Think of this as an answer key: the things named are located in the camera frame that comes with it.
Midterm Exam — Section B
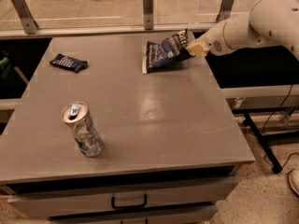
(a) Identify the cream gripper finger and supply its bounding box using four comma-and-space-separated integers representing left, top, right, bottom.
186, 40, 209, 57

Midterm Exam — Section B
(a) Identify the blue kettle chip bag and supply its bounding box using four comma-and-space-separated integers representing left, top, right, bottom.
142, 29, 192, 74

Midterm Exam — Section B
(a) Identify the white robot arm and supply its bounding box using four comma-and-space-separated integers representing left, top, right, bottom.
186, 0, 299, 60

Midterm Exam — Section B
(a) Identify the small dark blue snack bag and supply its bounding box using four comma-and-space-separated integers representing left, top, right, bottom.
50, 53, 88, 74

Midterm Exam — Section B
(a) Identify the silver redbull can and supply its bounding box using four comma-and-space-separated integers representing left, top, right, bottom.
61, 102, 104, 158

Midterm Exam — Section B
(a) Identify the black metal stand leg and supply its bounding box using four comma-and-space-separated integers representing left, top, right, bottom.
243, 113, 282, 174

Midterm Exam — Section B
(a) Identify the grey cabinet top drawer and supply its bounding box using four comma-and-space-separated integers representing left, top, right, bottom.
8, 176, 237, 217

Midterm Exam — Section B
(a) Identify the grey cabinet drawer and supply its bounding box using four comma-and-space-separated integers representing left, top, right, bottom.
8, 176, 237, 217
49, 205, 218, 224

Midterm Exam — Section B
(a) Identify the white shoe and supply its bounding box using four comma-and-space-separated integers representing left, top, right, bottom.
288, 169, 299, 197

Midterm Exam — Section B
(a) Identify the grey cabinet lower drawer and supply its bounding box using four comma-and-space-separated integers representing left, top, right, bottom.
49, 205, 218, 224

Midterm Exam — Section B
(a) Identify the green object at left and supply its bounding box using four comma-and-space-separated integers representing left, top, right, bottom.
0, 57, 11, 79

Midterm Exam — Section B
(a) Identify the right metal railing bracket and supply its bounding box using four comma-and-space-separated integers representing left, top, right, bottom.
216, 0, 235, 22

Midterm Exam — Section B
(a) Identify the metal railing bracket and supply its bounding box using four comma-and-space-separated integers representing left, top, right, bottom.
143, 0, 153, 30
11, 0, 39, 35
216, 0, 235, 22

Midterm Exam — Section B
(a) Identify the middle metal railing bracket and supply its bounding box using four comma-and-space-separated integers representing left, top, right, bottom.
143, 0, 153, 30

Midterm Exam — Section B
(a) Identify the black floor cable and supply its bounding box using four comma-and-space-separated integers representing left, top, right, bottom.
261, 84, 299, 170

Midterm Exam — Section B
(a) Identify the left metal railing bracket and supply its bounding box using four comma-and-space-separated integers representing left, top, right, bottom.
11, 0, 39, 35

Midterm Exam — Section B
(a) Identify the black drawer handle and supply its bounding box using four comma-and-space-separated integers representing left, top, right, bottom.
110, 194, 148, 210

